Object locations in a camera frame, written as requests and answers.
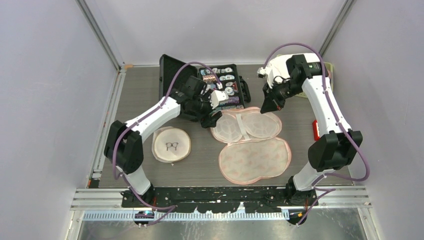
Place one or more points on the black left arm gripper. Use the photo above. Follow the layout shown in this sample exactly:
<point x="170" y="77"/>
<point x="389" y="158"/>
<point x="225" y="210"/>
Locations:
<point x="206" y="120"/>

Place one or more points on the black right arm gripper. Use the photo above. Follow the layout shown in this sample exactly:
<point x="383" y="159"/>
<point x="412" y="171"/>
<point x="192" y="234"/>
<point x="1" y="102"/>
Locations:
<point x="269" y="104"/>

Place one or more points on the floral mesh laundry bag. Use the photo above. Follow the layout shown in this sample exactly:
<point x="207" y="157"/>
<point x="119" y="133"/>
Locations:
<point x="253" y="150"/>

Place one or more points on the white bra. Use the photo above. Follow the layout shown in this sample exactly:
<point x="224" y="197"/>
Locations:
<point x="276" y="70"/>

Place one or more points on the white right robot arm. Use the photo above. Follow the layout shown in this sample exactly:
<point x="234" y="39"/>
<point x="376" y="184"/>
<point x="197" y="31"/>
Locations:
<point x="336" y="146"/>

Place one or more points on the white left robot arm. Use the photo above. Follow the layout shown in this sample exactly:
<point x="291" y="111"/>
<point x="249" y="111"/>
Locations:
<point x="124" y="143"/>

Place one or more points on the black poker chip case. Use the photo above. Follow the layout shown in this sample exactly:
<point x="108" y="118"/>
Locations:
<point x="233" y="84"/>

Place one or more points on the green plastic basket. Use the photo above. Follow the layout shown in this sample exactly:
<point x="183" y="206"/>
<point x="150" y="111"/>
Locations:
<point x="330" y="70"/>

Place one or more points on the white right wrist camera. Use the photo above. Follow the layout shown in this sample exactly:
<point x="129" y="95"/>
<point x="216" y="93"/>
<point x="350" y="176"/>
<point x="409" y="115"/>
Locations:
<point x="265" y="73"/>

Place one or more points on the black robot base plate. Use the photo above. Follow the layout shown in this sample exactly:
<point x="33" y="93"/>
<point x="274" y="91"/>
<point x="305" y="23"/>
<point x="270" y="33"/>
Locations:
<point x="219" y="200"/>

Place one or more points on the aluminium frame rail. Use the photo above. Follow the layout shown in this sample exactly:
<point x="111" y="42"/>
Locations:
<point x="92" y="22"/>

